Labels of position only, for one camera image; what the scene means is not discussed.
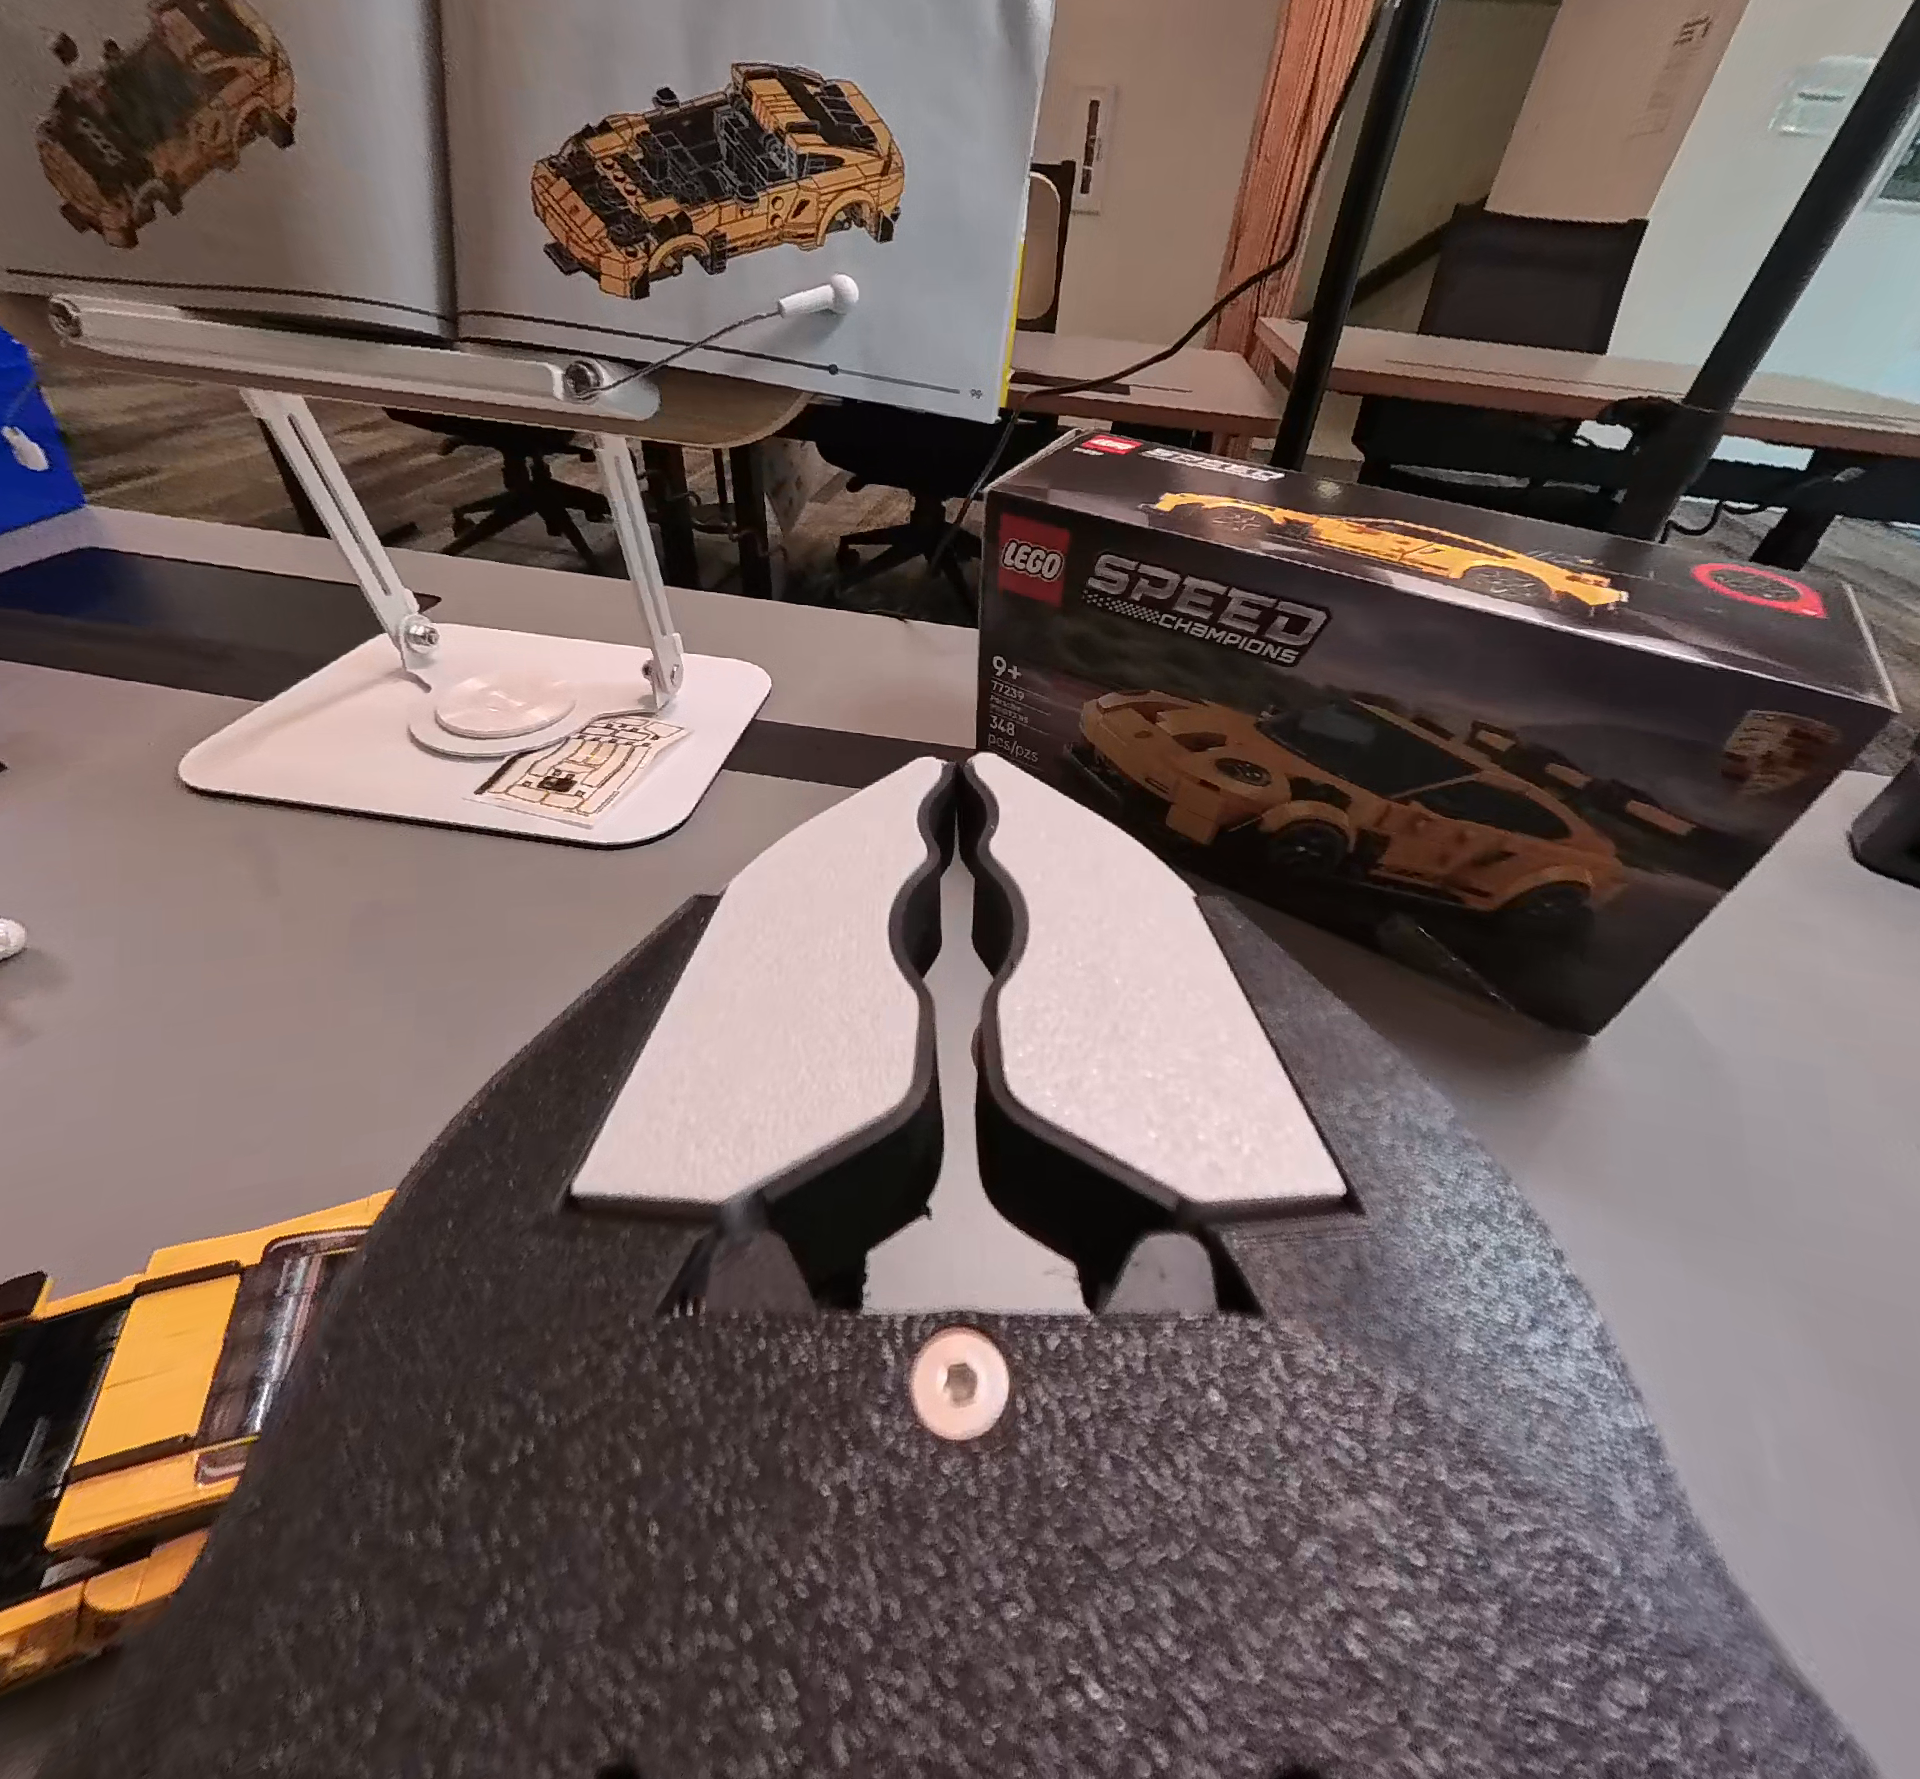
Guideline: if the white book stand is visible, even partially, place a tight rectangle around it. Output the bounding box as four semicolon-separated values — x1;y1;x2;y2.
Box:
0;277;864;850

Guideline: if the lego instruction booklet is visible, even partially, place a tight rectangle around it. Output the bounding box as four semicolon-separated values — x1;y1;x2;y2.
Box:
0;0;1064;423

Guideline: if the black office chair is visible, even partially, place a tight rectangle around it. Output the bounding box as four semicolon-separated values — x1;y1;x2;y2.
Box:
443;437;714;579
1355;200;1651;498
826;392;1029;611

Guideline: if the large blue storage bin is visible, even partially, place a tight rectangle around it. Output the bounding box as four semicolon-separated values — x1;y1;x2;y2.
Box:
0;327;87;597

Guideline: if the brown office desk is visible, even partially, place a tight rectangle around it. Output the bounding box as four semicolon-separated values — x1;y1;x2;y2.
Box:
1252;314;1920;565
1002;330;1287;460

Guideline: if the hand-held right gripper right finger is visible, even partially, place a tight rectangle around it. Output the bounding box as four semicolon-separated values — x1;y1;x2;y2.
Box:
959;754;1353;1233

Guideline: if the wooden post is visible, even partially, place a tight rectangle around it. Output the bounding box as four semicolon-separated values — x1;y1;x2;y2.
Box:
1207;0;1409;356

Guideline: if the yellow lego car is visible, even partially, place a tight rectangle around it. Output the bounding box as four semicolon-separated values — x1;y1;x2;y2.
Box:
0;1187;399;1682

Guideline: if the black object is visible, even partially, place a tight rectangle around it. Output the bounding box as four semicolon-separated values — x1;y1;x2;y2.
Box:
1848;721;1920;891

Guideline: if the sticker sheet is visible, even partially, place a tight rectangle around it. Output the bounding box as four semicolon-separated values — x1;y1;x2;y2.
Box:
470;711;695;822

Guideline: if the lego set box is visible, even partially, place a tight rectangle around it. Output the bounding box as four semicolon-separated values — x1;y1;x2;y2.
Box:
975;426;1903;1041

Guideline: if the black metal pole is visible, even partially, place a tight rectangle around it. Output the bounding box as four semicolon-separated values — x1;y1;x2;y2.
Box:
1273;0;1488;460
1618;24;1920;543

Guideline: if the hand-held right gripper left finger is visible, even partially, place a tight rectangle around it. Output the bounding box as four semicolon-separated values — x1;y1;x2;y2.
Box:
569;754;957;1233

